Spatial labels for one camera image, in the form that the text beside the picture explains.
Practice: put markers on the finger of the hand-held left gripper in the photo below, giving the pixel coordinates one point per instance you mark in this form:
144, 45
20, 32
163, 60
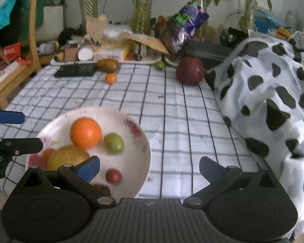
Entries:
20, 145
7, 117

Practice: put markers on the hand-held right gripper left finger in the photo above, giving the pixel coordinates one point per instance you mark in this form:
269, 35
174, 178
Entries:
88, 168

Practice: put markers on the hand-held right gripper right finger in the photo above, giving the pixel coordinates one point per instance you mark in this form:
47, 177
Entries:
210, 169

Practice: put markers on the yellow pear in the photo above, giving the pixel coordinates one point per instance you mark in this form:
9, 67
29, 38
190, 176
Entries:
65, 158

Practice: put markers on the small red fruit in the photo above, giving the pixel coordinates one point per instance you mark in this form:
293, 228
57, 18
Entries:
113, 176

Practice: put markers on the small tangerine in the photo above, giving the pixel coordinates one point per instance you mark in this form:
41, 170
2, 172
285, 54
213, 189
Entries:
111, 78
47, 155

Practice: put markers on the small green fruit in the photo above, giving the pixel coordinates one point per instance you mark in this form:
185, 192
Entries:
114, 144

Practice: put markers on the large orange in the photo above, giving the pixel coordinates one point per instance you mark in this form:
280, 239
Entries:
85, 133

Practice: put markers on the white floral plate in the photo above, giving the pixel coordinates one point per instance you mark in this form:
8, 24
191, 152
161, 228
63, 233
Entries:
133, 162

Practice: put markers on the checkered tablecloth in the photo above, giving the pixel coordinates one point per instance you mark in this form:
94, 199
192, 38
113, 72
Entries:
172, 121

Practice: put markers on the red box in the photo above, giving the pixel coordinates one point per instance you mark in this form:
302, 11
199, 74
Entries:
12, 49

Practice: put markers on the wooden chair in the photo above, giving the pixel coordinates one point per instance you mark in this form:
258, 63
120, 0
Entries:
31, 43

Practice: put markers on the white bottle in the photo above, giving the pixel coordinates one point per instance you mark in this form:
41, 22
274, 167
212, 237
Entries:
47, 48

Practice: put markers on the black ribbed case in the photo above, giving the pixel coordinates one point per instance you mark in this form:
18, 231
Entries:
76, 70

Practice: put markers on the cow print blanket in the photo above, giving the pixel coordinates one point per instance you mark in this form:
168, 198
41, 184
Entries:
263, 101

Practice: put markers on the dark green cloth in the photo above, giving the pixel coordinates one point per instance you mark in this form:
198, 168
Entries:
25, 22

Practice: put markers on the red dragon fruit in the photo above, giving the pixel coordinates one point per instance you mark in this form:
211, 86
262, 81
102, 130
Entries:
190, 71

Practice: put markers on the black round object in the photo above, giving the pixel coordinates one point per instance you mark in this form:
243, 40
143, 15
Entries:
67, 35

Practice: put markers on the white bin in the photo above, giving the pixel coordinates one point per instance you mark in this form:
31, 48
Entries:
50, 22

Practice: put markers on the brown oval fruit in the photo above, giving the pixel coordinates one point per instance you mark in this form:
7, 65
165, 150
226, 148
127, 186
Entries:
107, 65

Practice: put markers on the green lime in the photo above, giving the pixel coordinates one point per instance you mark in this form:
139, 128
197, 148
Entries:
159, 65

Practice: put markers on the yellow white carton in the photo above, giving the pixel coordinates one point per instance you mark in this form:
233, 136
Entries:
111, 52

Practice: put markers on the torn brown paper bag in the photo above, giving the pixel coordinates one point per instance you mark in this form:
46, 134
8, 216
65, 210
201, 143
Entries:
96, 27

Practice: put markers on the black and green box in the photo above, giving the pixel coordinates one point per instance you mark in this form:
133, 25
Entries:
233, 37

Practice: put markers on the wide glass plant vase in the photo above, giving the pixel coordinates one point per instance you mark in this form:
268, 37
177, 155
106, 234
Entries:
89, 7

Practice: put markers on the flat brown envelope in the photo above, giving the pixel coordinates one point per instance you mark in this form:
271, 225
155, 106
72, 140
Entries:
147, 41

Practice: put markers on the white plastic bag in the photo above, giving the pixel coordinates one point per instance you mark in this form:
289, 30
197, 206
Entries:
116, 29

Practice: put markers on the purple foil snack bag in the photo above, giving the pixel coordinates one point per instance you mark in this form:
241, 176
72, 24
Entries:
182, 25

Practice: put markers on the orange packet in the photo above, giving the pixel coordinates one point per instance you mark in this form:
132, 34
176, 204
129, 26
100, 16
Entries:
283, 32

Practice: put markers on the blue plastic bag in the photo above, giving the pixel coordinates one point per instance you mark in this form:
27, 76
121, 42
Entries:
267, 20

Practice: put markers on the slim glass bamboo vase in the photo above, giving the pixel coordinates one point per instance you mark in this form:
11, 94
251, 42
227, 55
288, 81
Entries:
248, 7

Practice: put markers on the tall glass plant vase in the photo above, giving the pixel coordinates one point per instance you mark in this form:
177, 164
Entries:
141, 10

